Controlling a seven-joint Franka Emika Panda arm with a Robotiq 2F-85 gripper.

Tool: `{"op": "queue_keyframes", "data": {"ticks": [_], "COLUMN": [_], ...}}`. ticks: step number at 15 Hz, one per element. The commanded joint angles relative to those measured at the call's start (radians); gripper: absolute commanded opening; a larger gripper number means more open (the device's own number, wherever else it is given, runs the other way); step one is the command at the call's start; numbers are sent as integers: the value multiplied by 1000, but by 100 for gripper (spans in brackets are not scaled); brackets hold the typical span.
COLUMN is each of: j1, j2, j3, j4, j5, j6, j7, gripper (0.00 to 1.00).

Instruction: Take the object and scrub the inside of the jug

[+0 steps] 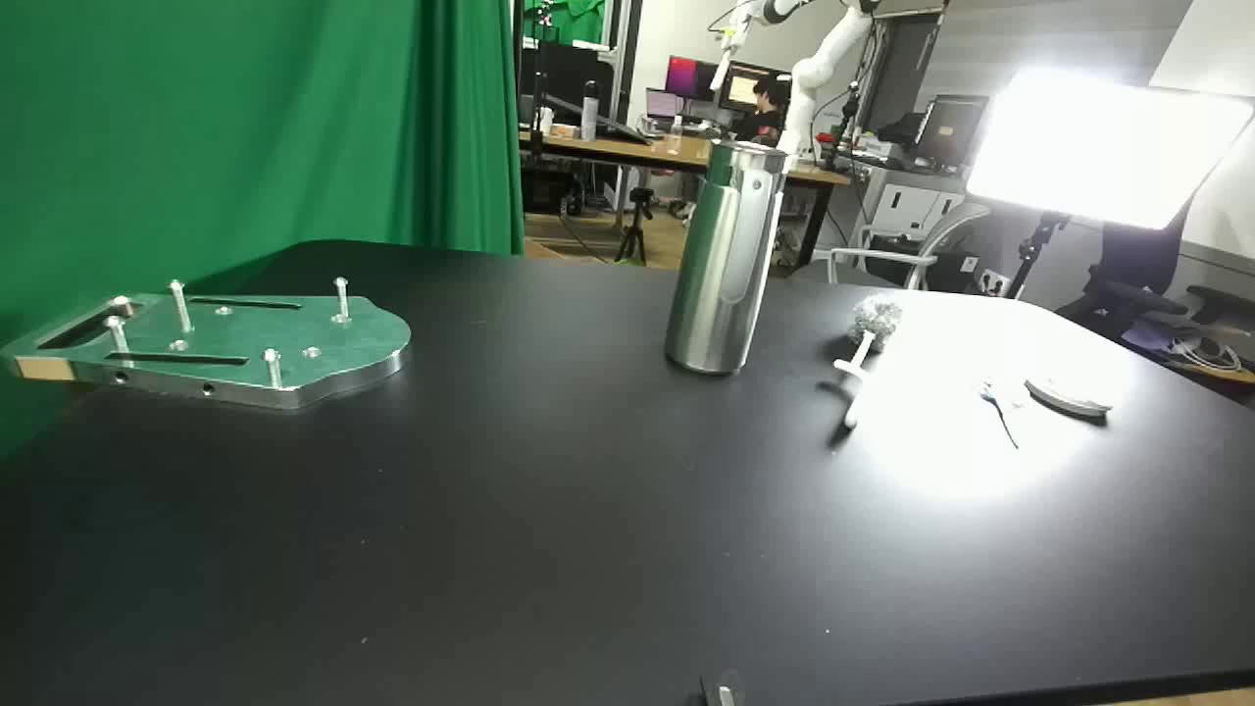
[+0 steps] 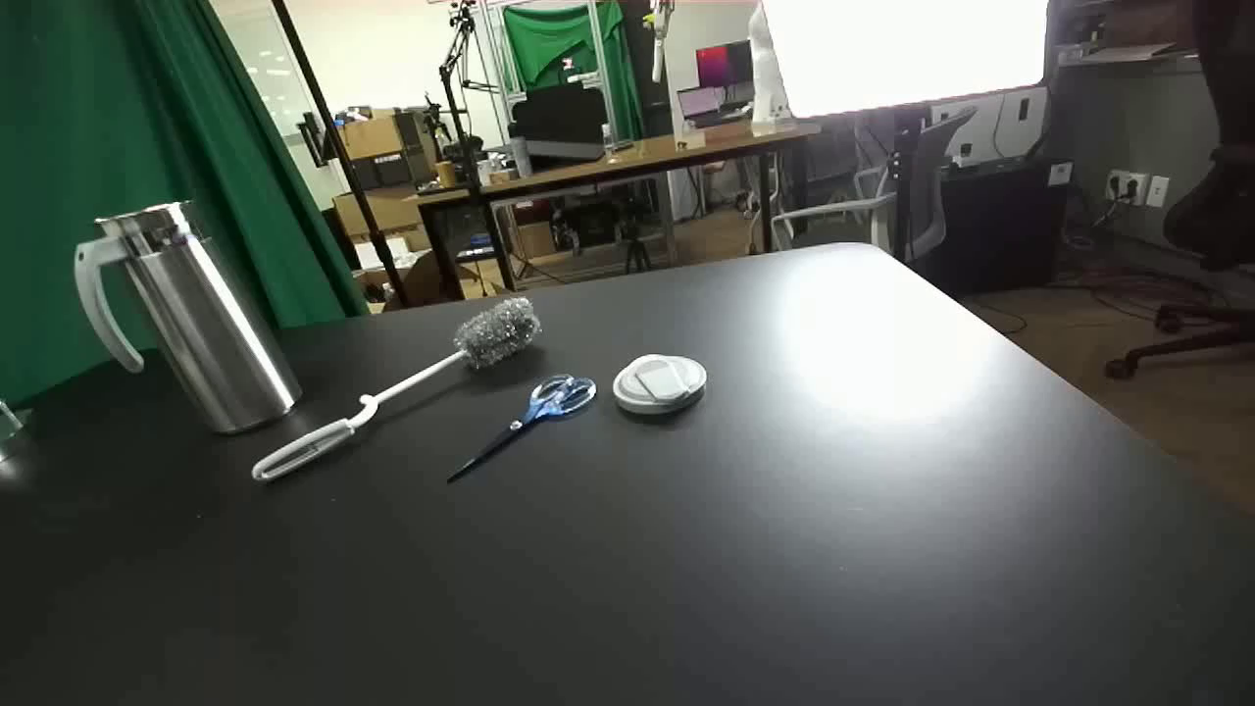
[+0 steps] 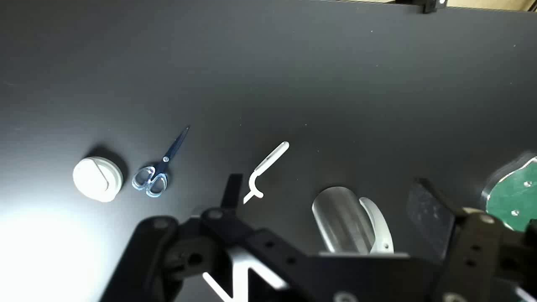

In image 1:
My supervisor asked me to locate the tan wooden block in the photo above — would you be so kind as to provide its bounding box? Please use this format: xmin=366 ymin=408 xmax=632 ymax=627
xmin=8 ymin=352 xmax=79 ymax=390

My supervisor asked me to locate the green backdrop curtain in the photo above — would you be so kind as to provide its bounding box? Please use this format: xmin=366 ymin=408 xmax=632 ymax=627
xmin=0 ymin=0 xmax=528 ymax=462

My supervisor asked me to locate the flat metal mounting plate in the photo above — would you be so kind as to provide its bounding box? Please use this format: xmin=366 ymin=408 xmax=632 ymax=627
xmin=0 ymin=285 xmax=415 ymax=411

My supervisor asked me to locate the monitor with purple screen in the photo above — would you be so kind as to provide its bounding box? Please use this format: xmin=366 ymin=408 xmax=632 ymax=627
xmin=663 ymin=51 xmax=727 ymax=104

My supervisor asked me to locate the dark switched-off monitor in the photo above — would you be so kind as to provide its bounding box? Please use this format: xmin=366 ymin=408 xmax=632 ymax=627
xmin=518 ymin=36 xmax=620 ymax=119

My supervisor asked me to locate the black light stand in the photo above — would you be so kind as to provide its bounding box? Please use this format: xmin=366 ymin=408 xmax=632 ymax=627
xmin=999 ymin=212 xmax=1072 ymax=304

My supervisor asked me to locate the long wooden desk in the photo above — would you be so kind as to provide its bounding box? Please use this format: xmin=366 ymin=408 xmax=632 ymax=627
xmin=523 ymin=122 xmax=855 ymax=196

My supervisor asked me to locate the small black tripod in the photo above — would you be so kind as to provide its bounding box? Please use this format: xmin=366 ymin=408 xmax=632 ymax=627
xmin=611 ymin=183 xmax=660 ymax=268

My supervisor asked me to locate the white drawer cabinet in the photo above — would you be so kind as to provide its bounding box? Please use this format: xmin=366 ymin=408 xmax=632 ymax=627
xmin=855 ymin=162 xmax=981 ymax=255

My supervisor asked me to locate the black office chair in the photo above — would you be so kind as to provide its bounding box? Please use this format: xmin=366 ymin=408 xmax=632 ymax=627
xmin=1055 ymin=212 xmax=1255 ymax=378

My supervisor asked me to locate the stainless steel jug white handle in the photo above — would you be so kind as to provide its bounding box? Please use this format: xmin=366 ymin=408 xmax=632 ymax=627
xmin=663 ymin=138 xmax=794 ymax=379

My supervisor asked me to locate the bright studio light panel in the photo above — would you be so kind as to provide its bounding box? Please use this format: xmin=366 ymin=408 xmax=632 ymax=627
xmin=961 ymin=63 xmax=1255 ymax=238

